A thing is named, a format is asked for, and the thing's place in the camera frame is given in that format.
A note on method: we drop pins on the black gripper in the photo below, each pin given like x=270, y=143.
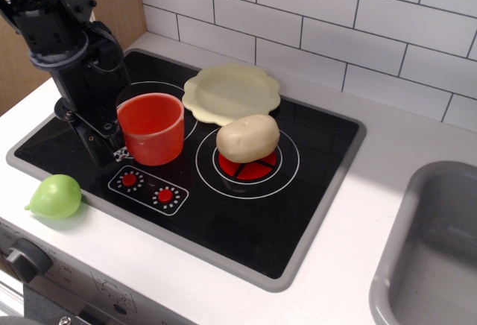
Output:
x=89, y=87

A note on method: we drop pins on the red plastic cup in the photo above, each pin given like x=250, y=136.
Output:
x=153, y=127

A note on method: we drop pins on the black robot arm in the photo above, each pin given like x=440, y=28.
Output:
x=54, y=31

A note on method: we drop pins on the cream scalloped plate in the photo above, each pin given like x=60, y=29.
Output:
x=222, y=94

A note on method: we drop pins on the left red stove knob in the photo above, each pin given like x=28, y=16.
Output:
x=129, y=180

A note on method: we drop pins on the red stove knob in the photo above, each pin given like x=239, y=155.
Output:
x=165, y=196
x=129, y=180

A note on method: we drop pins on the green toy pear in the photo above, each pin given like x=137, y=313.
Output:
x=57, y=197

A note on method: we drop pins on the right red stove knob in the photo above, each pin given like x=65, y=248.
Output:
x=165, y=196

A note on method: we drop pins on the grey oven dial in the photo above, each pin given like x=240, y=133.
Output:
x=27, y=260

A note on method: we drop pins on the beige toy potato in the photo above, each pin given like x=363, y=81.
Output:
x=248, y=139

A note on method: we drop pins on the black toy stove top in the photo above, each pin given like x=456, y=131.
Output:
x=255, y=221

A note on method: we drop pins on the grey sink basin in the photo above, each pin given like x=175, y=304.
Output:
x=427, y=271

